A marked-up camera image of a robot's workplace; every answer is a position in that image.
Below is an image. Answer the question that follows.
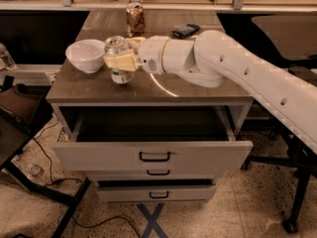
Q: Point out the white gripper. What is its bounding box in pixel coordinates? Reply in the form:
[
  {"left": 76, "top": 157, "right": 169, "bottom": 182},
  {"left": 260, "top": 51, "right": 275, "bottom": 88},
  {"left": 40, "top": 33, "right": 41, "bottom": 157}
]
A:
[{"left": 103, "top": 36, "right": 169, "bottom": 74}]

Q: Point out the green white 7up can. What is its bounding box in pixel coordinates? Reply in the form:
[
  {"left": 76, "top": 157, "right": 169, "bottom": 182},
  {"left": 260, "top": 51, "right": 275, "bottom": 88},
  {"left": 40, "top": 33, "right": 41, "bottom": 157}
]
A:
[{"left": 104, "top": 36, "right": 134, "bottom": 84}]

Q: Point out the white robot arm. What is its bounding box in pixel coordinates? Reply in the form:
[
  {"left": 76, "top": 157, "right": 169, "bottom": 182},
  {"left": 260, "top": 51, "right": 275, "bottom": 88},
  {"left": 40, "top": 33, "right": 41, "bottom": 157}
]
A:
[{"left": 104, "top": 30, "right": 317, "bottom": 152}]

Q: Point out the gold brown soda can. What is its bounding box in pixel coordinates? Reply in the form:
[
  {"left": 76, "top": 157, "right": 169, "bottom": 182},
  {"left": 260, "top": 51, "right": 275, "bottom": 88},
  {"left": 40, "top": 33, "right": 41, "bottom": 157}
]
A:
[{"left": 126, "top": 3, "right": 146, "bottom": 38}]

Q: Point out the white ceramic bowl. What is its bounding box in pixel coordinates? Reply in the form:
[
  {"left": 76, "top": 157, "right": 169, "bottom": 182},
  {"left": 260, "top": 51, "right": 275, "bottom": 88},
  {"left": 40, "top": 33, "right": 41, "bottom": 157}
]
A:
[{"left": 65, "top": 39, "right": 105, "bottom": 73}]

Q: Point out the dark blue snack packet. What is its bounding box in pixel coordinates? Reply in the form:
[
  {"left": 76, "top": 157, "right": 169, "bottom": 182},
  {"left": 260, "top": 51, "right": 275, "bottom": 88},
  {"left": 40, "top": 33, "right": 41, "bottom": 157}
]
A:
[{"left": 171, "top": 24, "right": 200, "bottom": 39}]

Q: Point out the grey drawer cabinet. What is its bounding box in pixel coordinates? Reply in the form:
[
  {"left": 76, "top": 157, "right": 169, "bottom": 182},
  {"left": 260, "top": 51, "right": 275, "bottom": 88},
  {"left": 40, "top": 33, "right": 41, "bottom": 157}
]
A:
[{"left": 46, "top": 9, "right": 258, "bottom": 204}]

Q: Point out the open top drawer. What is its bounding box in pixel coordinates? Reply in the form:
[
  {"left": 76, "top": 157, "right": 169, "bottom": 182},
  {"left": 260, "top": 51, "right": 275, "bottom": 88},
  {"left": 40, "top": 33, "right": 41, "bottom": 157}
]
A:
[{"left": 53, "top": 107, "right": 253, "bottom": 177}]

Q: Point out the open drawer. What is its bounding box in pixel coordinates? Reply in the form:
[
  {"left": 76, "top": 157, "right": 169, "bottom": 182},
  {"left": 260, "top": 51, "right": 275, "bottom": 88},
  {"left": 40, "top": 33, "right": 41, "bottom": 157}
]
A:
[
  {"left": 96, "top": 179, "right": 215, "bottom": 203},
  {"left": 53, "top": 107, "right": 253, "bottom": 177}
]

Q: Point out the brown bag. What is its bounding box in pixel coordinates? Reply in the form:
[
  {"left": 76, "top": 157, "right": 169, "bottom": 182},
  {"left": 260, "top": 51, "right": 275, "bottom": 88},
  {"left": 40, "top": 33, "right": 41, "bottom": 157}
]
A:
[{"left": 0, "top": 83, "right": 53, "bottom": 135}]

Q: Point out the clear plastic bottle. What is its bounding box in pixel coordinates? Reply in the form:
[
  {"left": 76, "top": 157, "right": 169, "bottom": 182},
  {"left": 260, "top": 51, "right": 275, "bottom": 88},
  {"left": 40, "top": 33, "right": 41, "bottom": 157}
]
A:
[{"left": 0, "top": 43, "right": 17, "bottom": 70}]

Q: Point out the open bottom drawer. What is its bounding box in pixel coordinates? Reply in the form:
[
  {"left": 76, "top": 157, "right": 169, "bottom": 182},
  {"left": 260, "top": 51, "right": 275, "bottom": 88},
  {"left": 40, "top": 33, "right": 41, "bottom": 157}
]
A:
[{"left": 96, "top": 179, "right": 215, "bottom": 203}]

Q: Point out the black floor cable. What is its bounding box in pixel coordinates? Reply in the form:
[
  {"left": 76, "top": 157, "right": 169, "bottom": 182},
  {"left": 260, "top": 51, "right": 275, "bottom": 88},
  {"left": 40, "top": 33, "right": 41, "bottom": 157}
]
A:
[{"left": 33, "top": 119, "right": 142, "bottom": 238}]

